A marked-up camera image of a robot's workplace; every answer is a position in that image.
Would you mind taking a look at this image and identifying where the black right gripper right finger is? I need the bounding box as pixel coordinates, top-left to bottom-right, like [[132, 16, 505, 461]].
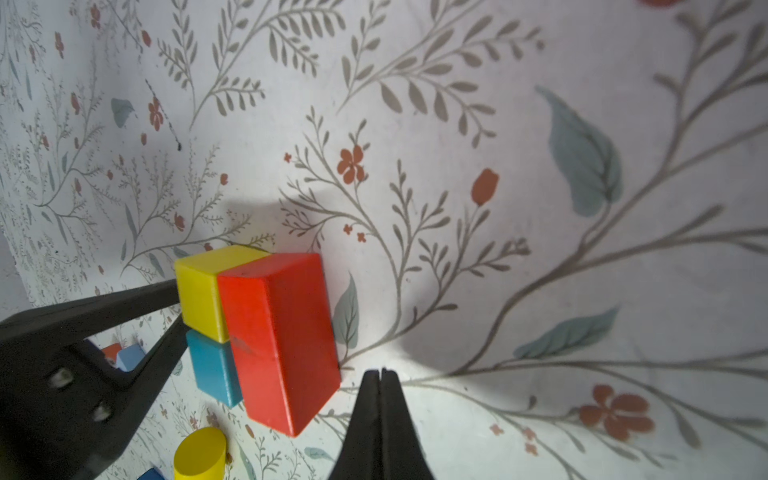
[[329, 369, 434, 480]]

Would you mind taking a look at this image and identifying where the light blue wood block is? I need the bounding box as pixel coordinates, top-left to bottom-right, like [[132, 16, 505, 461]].
[[115, 344, 145, 372]]

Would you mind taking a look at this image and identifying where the dark blue wood cube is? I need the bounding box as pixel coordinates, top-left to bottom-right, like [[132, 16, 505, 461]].
[[137, 468, 165, 480]]

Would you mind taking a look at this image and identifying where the yellow wood cylinder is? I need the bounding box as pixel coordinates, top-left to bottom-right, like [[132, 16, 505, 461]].
[[173, 427, 228, 480]]

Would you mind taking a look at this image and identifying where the teal wood cube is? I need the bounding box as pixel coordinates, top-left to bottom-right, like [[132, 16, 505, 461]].
[[186, 329, 243, 408]]

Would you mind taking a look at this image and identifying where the small yellow wood cube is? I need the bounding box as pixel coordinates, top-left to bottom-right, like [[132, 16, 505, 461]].
[[174, 245, 269, 344]]

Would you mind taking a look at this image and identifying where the red wood rectangular block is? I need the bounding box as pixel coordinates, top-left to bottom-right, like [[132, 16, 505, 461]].
[[217, 253, 341, 437]]

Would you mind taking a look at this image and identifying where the orange wood rectangular block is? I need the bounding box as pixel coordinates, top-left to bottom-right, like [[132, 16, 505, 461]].
[[101, 343, 122, 366]]

